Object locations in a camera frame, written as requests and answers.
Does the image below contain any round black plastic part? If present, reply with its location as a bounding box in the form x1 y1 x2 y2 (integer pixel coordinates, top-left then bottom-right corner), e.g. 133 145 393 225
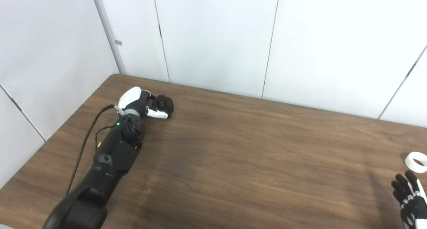
152 95 174 119

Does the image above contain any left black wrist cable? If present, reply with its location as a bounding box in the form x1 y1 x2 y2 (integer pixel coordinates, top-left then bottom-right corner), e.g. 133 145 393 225
65 104 124 196

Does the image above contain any thin black left arm wire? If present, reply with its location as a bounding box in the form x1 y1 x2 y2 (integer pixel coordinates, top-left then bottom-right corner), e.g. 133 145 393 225
95 125 116 150

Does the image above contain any grey wall corner post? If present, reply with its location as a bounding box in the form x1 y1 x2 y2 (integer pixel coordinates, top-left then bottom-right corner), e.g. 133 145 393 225
90 0 127 75

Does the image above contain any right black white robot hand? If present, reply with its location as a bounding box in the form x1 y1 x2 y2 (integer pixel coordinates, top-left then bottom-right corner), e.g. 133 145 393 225
391 171 427 229

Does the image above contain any white toothed ring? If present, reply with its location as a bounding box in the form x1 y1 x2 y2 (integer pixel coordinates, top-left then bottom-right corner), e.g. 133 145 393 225
405 152 427 173

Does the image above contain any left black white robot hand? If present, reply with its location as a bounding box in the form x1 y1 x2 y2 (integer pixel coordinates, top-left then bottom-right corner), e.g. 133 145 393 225
118 86 169 119

